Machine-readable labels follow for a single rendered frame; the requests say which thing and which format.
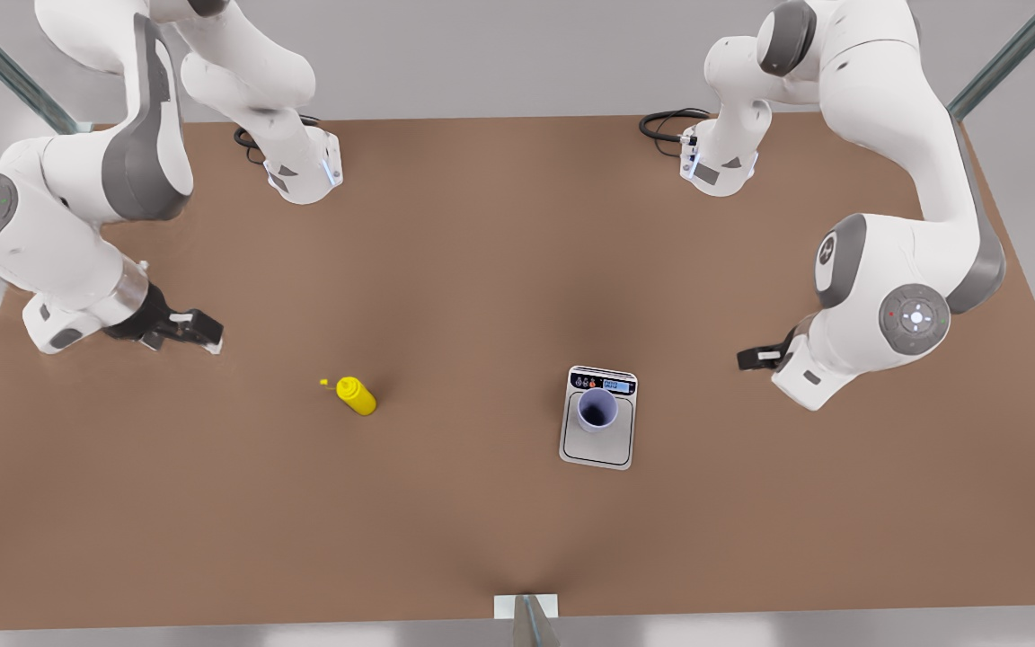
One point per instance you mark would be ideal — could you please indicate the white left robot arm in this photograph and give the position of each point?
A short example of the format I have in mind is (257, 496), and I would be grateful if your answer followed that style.
(895, 216)

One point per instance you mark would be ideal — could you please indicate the yellow sauce bottle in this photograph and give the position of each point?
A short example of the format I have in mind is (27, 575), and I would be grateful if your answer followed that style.
(358, 396)

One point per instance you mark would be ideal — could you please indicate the silver digital kitchen scale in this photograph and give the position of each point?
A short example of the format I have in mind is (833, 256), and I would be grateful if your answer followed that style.
(598, 446)

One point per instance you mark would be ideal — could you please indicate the pale purple cup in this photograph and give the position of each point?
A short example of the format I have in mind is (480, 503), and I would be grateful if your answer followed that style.
(597, 412)

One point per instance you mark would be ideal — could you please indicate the silver post foot plate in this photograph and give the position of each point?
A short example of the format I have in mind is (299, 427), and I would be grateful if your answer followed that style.
(502, 607)

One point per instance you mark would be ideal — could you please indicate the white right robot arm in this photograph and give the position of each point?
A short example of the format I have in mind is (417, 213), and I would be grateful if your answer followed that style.
(77, 171)

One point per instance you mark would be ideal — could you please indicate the silver frame post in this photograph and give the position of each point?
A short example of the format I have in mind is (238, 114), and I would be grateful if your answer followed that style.
(533, 624)
(10, 72)
(1012, 58)

